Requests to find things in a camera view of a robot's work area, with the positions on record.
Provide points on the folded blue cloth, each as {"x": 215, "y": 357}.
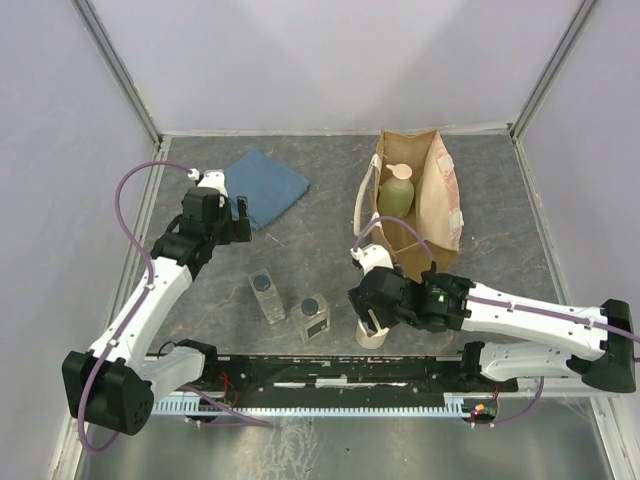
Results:
{"x": 270, "y": 187}

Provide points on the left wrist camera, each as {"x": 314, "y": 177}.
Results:
{"x": 214, "y": 179}

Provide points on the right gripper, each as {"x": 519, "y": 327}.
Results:
{"x": 384, "y": 321}

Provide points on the right aluminium frame post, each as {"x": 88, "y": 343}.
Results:
{"x": 553, "y": 66}

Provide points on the tall clear bottle black cap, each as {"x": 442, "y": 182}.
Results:
{"x": 267, "y": 296}

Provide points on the brown canvas bag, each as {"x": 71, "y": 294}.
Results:
{"x": 433, "y": 227}

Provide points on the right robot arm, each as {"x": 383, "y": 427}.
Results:
{"x": 594, "y": 344}

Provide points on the left aluminium frame post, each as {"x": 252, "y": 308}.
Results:
{"x": 98, "y": 32}

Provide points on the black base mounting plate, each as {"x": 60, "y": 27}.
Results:
{"x": 447, "y": 375}

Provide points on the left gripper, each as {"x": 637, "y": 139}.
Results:
{"x": 237, "y": 230}

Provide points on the green pump bottle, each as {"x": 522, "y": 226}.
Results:
{"x": 396, "y": 195}

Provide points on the aluminium frame post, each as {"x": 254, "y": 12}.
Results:
{"x": 98, "y": 32}
{"x": 553, "y": 66}

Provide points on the square clear bottle black cap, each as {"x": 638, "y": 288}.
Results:
{"x": 311, "y": 317}

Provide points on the cream plastic bottle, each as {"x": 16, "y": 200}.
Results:
{"x": 368, "y": 338}

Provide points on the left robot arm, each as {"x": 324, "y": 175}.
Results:
{"x": 113, "y": 385}

